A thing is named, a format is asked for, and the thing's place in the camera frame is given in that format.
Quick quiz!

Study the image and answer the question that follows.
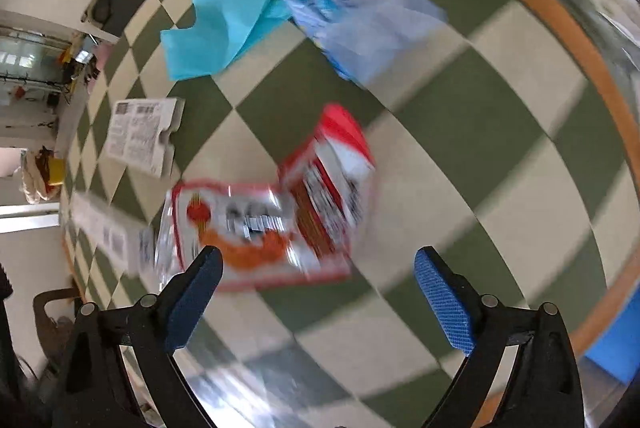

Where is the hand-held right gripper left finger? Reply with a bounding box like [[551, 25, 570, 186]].
[[52, 245, 224, 428]]

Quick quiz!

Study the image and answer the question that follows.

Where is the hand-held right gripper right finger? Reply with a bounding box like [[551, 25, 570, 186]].
[[414, 246, 586, 428]]

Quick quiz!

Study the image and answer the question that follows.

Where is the red white snack wrapper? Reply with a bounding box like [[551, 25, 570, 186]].
[[155, 104, 377, 293]]

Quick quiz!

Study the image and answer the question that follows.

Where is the checkered table mat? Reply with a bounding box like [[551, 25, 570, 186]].
[[59, 0, 640, 428]]

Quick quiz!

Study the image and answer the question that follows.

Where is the brown chair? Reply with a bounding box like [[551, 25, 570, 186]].
[[33, 288, 86, 371]]

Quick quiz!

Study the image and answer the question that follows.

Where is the white printed flat carton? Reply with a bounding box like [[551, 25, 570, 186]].
[[104, 97, 186, 179]]

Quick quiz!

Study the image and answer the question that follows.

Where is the cyan plastic wrapper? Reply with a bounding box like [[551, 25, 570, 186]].
[[160, 0, 321, 82]]

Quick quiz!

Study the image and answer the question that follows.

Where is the blue white plastic bag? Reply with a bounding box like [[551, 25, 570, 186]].
[[281, 0, 447, 88]]

